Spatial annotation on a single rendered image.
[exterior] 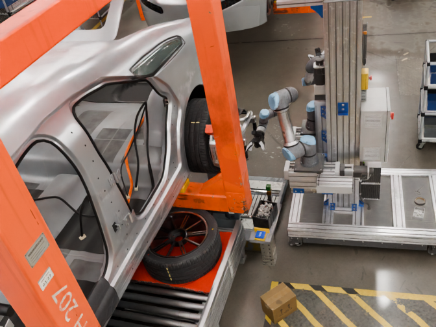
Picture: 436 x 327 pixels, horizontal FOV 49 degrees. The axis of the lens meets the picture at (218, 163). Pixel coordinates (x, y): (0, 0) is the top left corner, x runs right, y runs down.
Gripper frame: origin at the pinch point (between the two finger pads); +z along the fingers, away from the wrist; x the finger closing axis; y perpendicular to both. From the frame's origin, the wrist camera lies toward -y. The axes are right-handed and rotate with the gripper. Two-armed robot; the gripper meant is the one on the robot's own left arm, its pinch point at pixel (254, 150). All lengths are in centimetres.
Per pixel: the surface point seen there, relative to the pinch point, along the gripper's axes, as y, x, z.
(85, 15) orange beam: -195, -42, 97
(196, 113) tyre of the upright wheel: -26, 47, -23
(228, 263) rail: 38, 19, 79
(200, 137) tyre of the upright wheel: -16.9, 42.1, -4.9
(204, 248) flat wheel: 19, 32, 76
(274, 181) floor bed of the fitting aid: 97, 29, -41
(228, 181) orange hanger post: -1.0, 13.9, 29.5
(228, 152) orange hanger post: -26.2, 3.7, 22.3
